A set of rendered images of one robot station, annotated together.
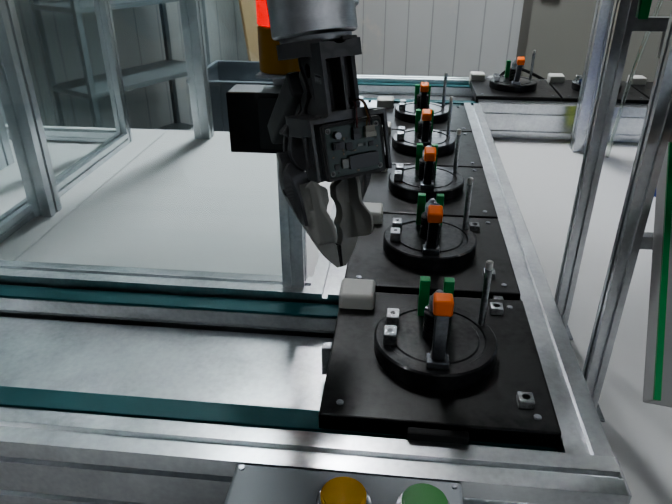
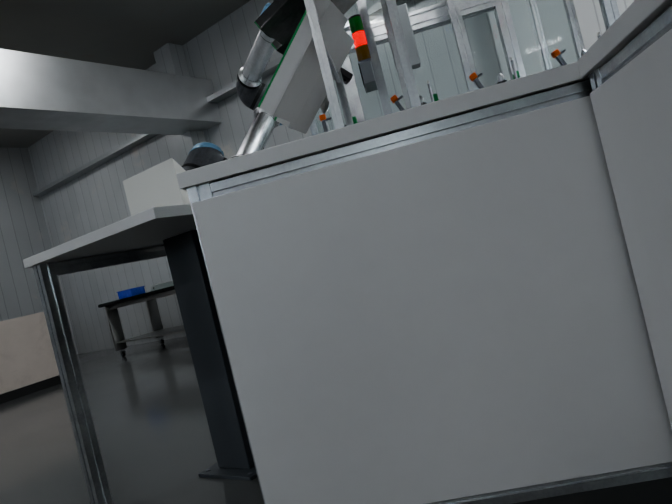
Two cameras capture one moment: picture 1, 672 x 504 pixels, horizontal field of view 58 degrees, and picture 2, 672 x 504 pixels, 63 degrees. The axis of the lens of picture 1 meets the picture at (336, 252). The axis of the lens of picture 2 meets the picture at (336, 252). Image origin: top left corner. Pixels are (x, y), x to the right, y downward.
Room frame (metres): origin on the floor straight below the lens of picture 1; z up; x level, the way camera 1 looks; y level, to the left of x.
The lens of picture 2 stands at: (0.53, -1.85, 0.65)
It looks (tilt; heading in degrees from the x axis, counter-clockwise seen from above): 0 degrees down; 92
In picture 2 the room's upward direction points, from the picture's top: 14 degrees counter-clockwise
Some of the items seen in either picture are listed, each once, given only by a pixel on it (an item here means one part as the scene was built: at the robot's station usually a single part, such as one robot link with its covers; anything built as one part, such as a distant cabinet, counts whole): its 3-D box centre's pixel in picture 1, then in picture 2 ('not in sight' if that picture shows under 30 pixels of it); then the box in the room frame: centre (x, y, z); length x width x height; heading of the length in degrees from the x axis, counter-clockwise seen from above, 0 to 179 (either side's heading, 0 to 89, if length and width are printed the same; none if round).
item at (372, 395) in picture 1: (433, 356); not in sight; (0.57, -0.11, 0.96); 0.24 x 0.24 x 0.02; 84
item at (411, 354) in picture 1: (434, 342); not in sight; (0.57, -0.11, 0.98); 0.14 x 0.14 x 0.02
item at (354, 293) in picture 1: (357, 299); not in sight; (0.68, -0.03, 0.97); 0.05 x 0.05 x 0.04; 84
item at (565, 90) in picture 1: (598, 74); not in sight; (1.84, -0.78, 1.01); 0.24 x 0.24 x 0.13; 84
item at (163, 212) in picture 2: not in sight; (202, 225); (0.02, 0.04, 0.84); 0.90 x 0.70 x 0.03; 56
